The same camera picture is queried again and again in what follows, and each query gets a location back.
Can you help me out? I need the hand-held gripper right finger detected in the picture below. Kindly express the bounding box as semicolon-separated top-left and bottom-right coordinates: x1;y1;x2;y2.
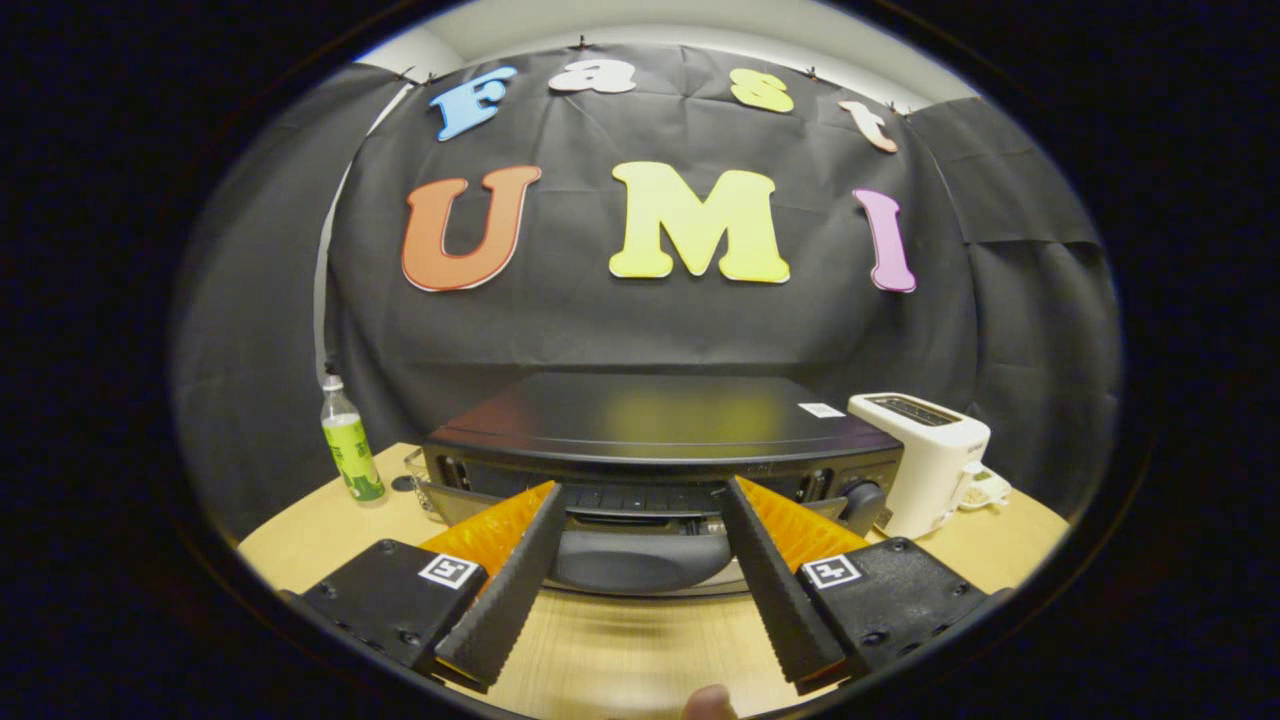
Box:
714;476;1013;696

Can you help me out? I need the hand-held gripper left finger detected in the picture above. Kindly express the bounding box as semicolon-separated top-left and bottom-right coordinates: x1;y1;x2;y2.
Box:
280;481;567;693

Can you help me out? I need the black toaster oven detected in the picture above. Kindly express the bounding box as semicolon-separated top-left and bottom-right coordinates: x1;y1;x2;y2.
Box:
420;372;906;599

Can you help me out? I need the white pop-up toaster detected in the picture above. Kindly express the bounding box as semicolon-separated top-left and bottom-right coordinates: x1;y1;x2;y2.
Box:
848;392;993;541

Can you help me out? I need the green label drink bottle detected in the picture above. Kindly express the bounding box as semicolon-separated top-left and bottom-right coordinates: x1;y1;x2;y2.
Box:
320;375;387;504

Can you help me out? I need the white divided snack dish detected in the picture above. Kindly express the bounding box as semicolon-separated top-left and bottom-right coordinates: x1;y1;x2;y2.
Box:
958;465;1013;511

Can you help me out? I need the metal wire rack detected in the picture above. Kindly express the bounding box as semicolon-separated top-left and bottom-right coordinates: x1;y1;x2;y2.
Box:
403;448;446;521

